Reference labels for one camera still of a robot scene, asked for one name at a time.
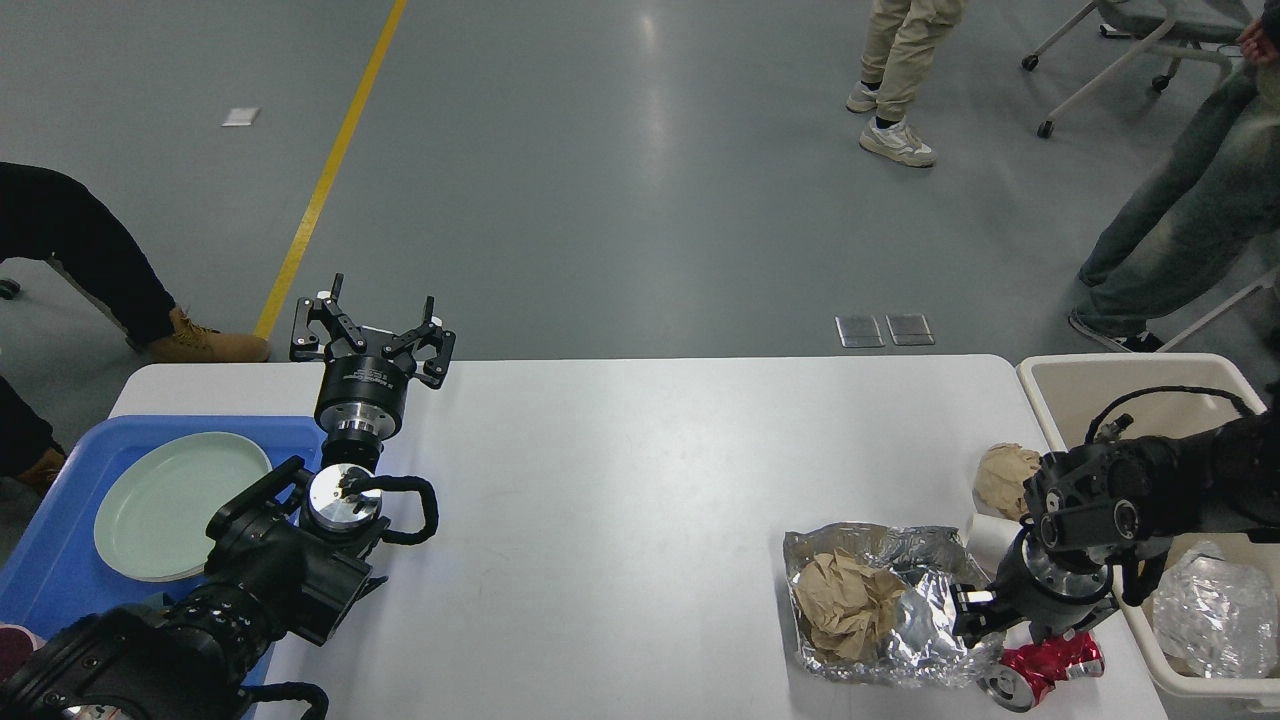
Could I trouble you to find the crushed red can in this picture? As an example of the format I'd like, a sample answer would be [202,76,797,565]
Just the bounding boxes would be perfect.
[978,632,1105,714]

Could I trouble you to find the blue plastic tray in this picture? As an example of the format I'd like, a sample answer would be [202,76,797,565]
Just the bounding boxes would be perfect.
[0,415,326,701]

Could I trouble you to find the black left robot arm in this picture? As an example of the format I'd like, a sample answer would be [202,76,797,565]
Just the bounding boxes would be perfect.
[3,275,456,719]

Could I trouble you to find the person in beige trousers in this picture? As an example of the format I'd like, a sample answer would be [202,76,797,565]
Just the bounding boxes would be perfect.
[846,1,968,168]

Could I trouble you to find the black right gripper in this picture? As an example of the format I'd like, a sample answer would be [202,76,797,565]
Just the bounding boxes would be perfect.
[950,527,1119,650]

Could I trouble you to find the crumpled brown paper ball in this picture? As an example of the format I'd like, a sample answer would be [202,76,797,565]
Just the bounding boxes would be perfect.
[973,443,1041,521]

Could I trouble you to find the clear floor plate right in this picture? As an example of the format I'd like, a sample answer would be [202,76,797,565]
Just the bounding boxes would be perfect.
[884,313,936,347]

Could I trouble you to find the pink mug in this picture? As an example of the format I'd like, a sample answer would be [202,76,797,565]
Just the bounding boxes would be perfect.
[0,623,46,682]

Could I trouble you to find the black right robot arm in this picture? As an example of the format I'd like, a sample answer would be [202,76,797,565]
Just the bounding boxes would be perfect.
[951,398,1279,647]

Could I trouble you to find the aluminium foil tray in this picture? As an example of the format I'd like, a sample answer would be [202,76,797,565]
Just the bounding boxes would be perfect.
[782,523,1004,689]

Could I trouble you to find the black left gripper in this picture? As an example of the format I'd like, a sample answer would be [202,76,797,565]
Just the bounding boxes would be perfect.
[289,272,456,439]

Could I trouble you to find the green plate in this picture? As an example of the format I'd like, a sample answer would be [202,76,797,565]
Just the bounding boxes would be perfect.
[93,432,273,583]

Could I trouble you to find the person in tan boots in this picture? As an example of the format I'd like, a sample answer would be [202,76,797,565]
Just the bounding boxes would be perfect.
[0,161,273,491]

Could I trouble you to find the person in grey jeans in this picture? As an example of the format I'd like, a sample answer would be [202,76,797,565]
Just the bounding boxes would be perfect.
[1068,1,1279,352]

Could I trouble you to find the white floor tag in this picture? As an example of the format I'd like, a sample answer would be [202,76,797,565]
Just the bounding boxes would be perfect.
[221,108,261,128]

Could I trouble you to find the stacked white paper cups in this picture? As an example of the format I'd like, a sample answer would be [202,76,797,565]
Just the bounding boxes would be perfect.
[960,512,1021,580]

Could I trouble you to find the foil ball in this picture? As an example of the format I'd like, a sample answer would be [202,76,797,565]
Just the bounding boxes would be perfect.
[1149,539,1277,680]

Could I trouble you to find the beige plastic bin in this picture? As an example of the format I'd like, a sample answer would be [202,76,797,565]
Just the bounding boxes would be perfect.
[1018,354,1277,719]

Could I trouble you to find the brown paper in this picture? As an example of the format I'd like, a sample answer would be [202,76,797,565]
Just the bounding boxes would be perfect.
[792,550,908,664]

